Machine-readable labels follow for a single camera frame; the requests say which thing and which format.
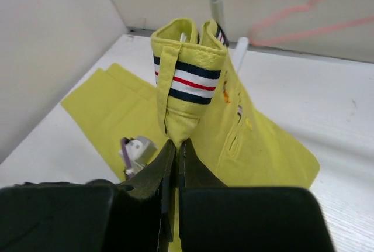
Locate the white metal clothes rack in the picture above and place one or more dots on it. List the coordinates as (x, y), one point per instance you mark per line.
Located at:
(237, 58)

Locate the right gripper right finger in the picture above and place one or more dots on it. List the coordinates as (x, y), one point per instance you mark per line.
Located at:
(198, 190)

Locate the yellow-green trousers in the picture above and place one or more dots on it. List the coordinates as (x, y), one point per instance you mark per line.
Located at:
(197, 95)

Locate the pink wire hanger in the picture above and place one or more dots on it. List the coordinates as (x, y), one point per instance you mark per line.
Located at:
(283, 14)

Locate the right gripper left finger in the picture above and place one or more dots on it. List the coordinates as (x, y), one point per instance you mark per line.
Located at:
(152, 195)

